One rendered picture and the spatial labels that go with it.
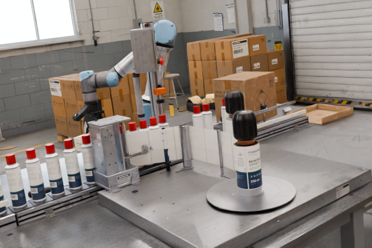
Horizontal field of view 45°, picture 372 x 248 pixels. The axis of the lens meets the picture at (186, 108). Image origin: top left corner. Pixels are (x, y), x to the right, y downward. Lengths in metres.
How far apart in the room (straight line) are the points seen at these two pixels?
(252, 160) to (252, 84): 1.16
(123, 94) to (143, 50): 3.64
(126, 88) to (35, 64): 2.28
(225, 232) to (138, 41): 0.97
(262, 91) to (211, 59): 3.36
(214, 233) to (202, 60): 4.90
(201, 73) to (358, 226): 4.69
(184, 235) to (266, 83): 1.54
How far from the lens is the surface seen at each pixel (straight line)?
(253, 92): 2.65
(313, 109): 3.00
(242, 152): 1.52
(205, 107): 2.18
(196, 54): 6.22
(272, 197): 1.56
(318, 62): 6.83
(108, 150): 1.76
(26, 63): 7.49
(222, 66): 5.90
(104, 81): 2.35
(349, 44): 6.51
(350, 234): 1.76
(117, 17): 8.21
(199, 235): 1.38
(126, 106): 5.66
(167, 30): 2.26
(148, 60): 2.00
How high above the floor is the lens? 1.51
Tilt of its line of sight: 11 degrees down
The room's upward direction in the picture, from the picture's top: 6 degrees counter-clockwise
